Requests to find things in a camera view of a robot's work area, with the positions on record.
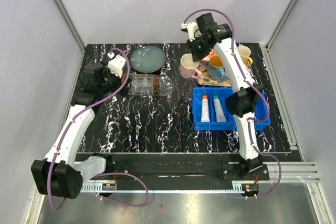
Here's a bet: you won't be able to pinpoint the blue mug orange interior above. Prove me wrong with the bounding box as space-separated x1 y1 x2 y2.
207 55 226 82

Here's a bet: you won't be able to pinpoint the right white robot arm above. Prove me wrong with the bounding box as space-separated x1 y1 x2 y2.
181 13 263 180

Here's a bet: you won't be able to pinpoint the aluminium rail frame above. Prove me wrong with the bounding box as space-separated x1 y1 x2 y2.
30 43 335 223

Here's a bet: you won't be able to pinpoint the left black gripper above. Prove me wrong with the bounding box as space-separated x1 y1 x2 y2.
99 61 132 97

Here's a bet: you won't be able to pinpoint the purple cable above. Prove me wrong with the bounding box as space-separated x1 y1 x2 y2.
48 48 150 211
183 8 283 199

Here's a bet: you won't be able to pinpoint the floral serving tray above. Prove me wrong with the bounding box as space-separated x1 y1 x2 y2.
197 60 231 87

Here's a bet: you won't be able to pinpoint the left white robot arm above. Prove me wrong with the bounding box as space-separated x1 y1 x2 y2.
31 56 131 199

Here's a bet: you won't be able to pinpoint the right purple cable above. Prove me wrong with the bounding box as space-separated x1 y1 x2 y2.
183 8 283 199

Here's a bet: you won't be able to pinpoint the orange cap toothpaste tube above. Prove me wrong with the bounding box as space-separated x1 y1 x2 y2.
201 95 210 122

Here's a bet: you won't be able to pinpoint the teal cap toothpaste tube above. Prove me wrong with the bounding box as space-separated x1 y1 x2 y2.
213 95 227 122

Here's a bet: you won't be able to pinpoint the clear acrylic tray wooden handles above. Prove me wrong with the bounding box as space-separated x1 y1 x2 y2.
118 73 174 96

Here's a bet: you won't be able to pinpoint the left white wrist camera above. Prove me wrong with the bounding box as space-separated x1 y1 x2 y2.
107 52 126 78

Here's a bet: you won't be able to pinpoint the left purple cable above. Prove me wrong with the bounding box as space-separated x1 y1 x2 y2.
48 48 150 211

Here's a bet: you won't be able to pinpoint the blue plastic bin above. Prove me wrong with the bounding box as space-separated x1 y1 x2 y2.
192 87 270 131

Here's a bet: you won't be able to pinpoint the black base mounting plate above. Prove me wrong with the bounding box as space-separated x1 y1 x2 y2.
76 153 270 190

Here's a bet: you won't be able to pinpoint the pink ceramic mug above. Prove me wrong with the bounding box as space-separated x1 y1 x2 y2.
180 54 201 79

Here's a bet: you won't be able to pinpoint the red patterned small bowl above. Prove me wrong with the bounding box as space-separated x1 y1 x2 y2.
203 50 216 61

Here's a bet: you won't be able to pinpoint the yellow mug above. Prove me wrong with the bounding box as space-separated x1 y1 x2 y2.
237 45 253 67

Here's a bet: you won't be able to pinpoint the teal ceramic plate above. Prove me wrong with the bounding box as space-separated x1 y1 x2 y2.
130 46 166 73

